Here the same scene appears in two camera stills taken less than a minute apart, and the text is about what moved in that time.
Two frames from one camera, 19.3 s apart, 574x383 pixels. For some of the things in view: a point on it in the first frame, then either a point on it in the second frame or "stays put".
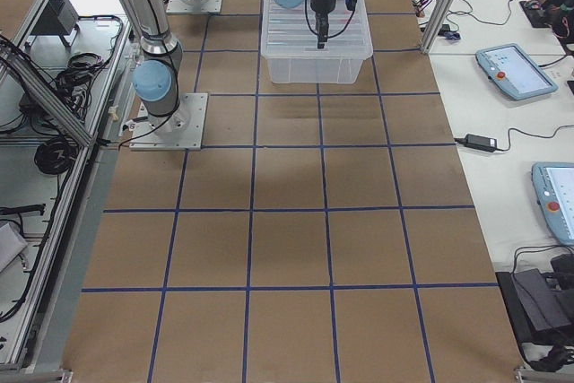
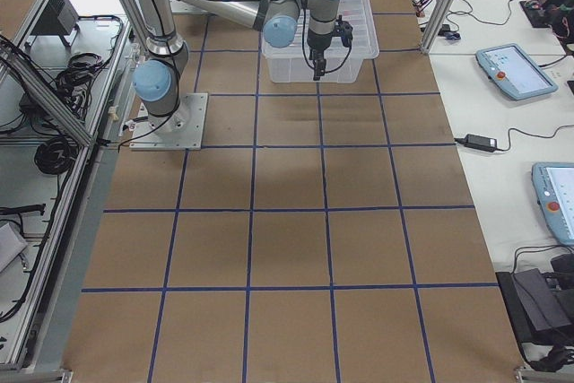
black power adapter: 478,143 stays put
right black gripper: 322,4 -> 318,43
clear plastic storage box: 289,38 stays put
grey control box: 58,17 stays put
